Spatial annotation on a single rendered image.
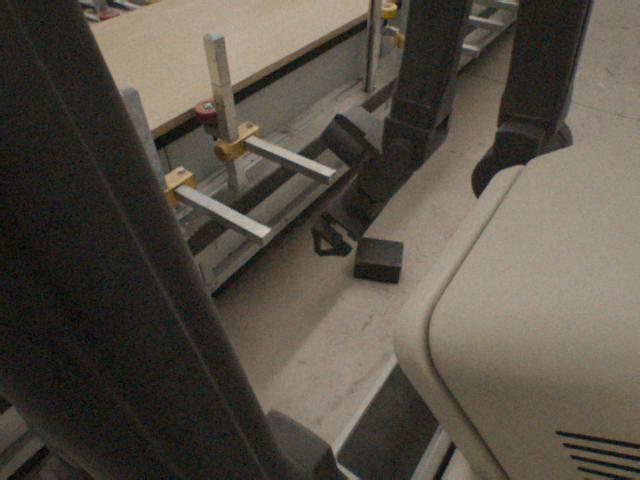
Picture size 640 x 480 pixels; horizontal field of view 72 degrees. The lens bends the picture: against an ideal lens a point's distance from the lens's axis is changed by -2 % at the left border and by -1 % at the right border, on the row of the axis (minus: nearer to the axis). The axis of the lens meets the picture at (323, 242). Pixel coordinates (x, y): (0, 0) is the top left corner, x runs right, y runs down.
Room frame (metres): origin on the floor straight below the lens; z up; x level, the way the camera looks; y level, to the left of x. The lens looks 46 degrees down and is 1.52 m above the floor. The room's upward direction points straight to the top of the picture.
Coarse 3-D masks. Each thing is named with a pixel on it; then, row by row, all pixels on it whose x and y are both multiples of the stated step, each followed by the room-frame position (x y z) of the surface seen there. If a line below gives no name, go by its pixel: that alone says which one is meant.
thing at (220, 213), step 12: (180, 192) 0.82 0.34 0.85; (192, 192) 0.82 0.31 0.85; (192, 204) 0.79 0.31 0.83; (204, 204) 0.78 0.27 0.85; (216, 204) 0.78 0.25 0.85; (216, 216) 0.75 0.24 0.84; (228, 216) 0.73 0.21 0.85; (240, 216) 0.73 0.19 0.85; (240, 228) 0.70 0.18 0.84; (252, 228) 0.70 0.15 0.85; (264, 228) 0.70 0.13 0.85; (252, 240) 0.69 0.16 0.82; (264, 240) 0.67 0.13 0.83
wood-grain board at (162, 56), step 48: (192, 0) 2.04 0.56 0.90; (240, 0) 2.03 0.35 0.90; (288, 0) 2.03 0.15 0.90; (336, 0) 2.03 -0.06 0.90; (384, 0) 2.03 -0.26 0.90; (144, 48) 1.53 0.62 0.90; (192, 48) 1.53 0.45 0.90; (240, 48) 1.53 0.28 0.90; (288, 48) 1.53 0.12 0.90; (144, 96) 1.19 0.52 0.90; (192, 96) 1.19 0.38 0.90
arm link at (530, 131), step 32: (544, 0) 0.39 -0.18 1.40; (576, 0) 0.38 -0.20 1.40; (544, 32) 0.39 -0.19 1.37; (576, 32) 0.38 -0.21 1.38; (512, 64) 0.40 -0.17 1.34; (544, 64) 0.38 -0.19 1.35; (576, 64) 0.39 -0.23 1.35; (512, 96) 0.39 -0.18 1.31; (544, 96) 0.37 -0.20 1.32; (512, 128) 0.37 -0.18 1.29; (544, 128) 0.36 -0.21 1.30; (480, 160) 0.37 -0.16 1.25; (512, 160) 0.35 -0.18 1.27; (480, 192) 0.37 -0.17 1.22
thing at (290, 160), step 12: (216, 132) 1.09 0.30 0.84; (252, 144) 1.02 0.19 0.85; (264, 144) 1.01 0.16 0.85; (264, 156) 0.99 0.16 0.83; (276, 156) 0.97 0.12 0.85; (288, 156) 0.96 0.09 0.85; (300, 156) 0.96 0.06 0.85; (288, 168) 0.95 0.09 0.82; (300, 168) 0.92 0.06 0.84; (312, 168) 0.90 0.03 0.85; (324, 168) 0.90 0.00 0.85; (324, 180) 0.88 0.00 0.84
